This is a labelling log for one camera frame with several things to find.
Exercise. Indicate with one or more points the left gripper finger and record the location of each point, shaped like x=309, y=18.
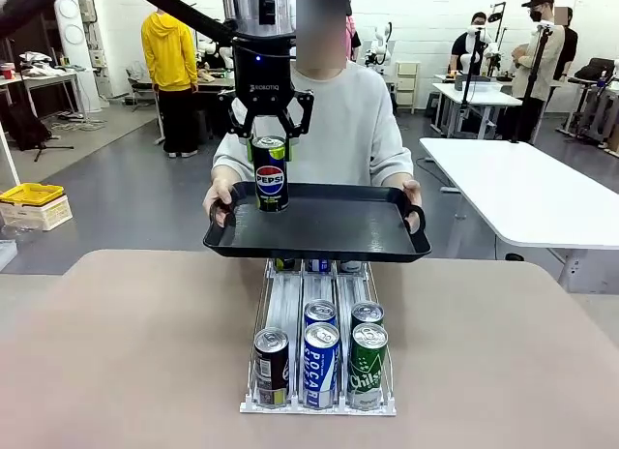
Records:
x=301, y=115
x=237, y=115

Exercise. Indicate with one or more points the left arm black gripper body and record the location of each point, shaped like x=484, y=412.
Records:
x=263, y=76

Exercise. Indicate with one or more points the black Pepsi can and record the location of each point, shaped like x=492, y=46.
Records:
x=271, y=178
x=285, y=263
x=271, y=367

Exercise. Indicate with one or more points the black plastic serving tray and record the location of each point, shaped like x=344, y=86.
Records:
x=319, y=226

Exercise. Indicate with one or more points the green Chilsung cider can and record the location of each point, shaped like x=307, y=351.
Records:
x=350, y=266
x=367, y=367
x=367, y=313

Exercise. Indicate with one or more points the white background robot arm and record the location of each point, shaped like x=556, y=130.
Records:
x=382, y=45

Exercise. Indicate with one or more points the person's right forearm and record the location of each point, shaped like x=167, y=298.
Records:
x=225, y=163

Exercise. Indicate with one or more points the person's left forearm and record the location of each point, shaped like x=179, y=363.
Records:
x=394, y=168

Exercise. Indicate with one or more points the person in white sweatshirt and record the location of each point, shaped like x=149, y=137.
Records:
x=338, y=120

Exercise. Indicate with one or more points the person in yellow hoodie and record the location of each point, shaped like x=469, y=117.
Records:
x=169, y=57

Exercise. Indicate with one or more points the person in pink top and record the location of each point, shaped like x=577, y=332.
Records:
x=352, y=38

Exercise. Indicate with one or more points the masked person in black shirt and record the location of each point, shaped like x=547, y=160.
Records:
x=466, y=47

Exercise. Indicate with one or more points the person in beige with cap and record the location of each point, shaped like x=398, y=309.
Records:
x=551, y=57

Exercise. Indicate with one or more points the person in black clothes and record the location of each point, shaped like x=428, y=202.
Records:
x=570, y=47

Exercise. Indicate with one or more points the person's right hand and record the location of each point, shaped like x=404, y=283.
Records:
x=215, y=192

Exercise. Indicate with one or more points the person's left hand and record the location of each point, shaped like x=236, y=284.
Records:
x=412, y=191

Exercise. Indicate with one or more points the white drawer cabinet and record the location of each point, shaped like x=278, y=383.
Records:
x=407, y=86

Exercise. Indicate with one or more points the blue Pocari Sweat can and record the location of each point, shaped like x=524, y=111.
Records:
x=321, y=367
x=319, y=265
x=320, y=312

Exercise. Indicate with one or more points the white can dispenser rack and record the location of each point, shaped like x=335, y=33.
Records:
x=319, y=287

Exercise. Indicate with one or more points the small white work table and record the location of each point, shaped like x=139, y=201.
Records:
x=479, y=93

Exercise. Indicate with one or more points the white tower air conditioner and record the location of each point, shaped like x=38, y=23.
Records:
x=72, y=33

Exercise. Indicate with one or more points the cluttered white table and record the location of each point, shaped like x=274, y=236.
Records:
x=38, y=79

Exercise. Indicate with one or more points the black bag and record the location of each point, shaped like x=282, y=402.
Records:
x=21, y=127

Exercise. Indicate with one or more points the yellow plastic crate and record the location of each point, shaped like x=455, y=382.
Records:
x=31, y=193

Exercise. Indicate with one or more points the white storage box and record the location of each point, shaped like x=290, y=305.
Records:
x=38, y=218

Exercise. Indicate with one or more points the white stand leg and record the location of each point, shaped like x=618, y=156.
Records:
x=8, y=154

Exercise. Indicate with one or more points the red cup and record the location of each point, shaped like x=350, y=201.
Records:
x=7, y=71

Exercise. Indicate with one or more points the large white table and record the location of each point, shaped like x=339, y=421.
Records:
x=522, y=192

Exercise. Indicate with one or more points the black camera tripod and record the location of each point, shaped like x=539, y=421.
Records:
x=468, y=91
x=532, y=91

